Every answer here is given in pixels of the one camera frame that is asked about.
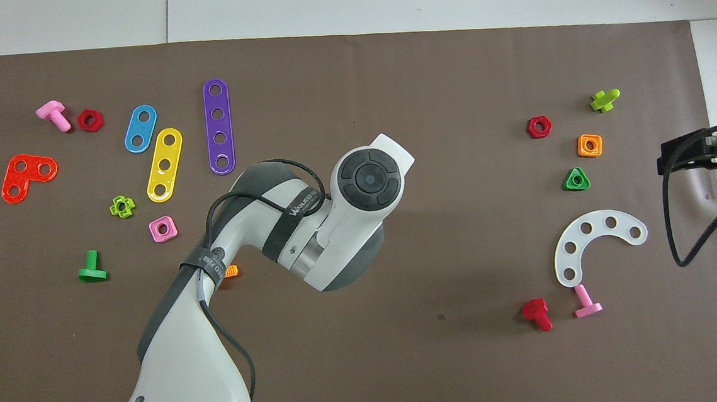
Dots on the red hex nut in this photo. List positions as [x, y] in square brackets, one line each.
[531, 128]
[83, 121]

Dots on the yellow three-hole strip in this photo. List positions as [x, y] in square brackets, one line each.
[167, 152]

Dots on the brown table mat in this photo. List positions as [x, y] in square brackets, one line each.
[452, 93]

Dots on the lime green cross-head screw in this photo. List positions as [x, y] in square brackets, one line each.
[604, 102]

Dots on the orange square nut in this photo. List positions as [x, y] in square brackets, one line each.
[598, 151]

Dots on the blue two-hole strip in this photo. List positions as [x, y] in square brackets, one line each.
[141, 128]

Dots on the orange plastic screw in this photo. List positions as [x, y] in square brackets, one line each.
[232, 271]

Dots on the lime green flower nut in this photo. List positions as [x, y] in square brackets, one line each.
[130, 206]

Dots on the purple four-hole strip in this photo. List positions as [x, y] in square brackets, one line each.
[219, 126]

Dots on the pink square nut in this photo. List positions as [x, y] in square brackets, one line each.
[172, 233]

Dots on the green triangle nut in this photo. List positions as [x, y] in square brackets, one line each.
[569, 185]

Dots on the pink plastic screw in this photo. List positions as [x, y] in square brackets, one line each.
[52, 112]
[587, 308]

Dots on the orange three-hole heart plate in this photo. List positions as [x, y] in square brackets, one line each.
[30, 176]

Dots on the red plastic screw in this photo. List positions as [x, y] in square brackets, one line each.
[535, 310]

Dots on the green plastic screw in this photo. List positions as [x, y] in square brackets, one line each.
[92, 270]

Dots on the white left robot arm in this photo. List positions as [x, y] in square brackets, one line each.
[180, 365]

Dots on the white curved five-hole plate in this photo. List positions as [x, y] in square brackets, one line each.
[598, 223]

